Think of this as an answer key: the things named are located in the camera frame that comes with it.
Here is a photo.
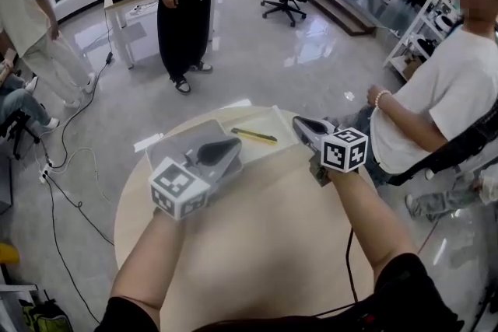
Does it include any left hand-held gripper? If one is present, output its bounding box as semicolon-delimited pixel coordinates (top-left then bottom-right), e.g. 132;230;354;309
148;136;244;222

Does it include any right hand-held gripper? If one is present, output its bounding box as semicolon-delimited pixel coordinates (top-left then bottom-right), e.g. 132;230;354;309
292;115;370;187

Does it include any yellow black utility knife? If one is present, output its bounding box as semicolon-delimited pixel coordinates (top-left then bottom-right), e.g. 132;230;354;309
230;127;279;146

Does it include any person's left forearm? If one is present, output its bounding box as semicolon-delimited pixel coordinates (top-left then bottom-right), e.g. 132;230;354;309
109;208;195;310

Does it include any person's right forearm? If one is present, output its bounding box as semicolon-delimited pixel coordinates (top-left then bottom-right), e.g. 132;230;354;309
326;169;419;279

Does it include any grey plastic box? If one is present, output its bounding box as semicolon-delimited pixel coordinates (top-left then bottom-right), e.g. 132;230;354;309
145;118;245;183

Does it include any round beige table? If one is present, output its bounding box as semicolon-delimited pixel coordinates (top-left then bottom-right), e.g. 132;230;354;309
114;104;381;332

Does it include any brown cardboard box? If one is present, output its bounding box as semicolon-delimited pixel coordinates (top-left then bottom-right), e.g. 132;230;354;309
402;53;426;79

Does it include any dark raised platform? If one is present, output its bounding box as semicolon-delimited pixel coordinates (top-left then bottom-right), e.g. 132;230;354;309
310;0;404;38

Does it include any white power strip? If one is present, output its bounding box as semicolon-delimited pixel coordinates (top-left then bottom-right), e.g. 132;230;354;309
38;163;54;184

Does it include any person's black clothing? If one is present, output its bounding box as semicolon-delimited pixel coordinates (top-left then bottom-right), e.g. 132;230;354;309
95;252;466;332

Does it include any wooden desk with white legs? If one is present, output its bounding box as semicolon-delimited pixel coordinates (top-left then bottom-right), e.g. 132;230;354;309
103;0;216;70

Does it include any black green backpack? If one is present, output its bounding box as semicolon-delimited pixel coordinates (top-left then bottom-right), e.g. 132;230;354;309
19;299;75;332

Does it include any white bead bracelet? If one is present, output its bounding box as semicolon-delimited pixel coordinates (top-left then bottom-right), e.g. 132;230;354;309
374;89;393;110

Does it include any thin black cable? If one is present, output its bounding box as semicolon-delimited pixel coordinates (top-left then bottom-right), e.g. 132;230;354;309
310;227;359;318

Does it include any black floor cable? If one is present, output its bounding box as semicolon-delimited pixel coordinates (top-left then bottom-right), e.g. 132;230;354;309
42;50;117;323

